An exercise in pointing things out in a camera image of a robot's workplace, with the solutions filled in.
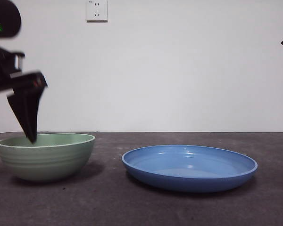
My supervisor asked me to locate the blue plate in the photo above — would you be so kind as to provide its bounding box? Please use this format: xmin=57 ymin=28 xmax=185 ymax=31
xmin=121 ymin=145 xmax=258 ymax=193

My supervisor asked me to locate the green bowl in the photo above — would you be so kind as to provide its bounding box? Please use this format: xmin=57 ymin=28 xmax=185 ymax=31
xmin=0 ymin=133 xmax=96 ymax=182

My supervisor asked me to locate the white wall socket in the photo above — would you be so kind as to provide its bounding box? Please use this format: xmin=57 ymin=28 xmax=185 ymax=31
xmin=86 ymin=0 xmax=108 ymax=24

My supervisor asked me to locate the left wrist grey camera box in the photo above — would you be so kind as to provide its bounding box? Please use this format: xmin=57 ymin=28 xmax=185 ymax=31
xmin=13 ymin=52 xmax=25 ymax=72

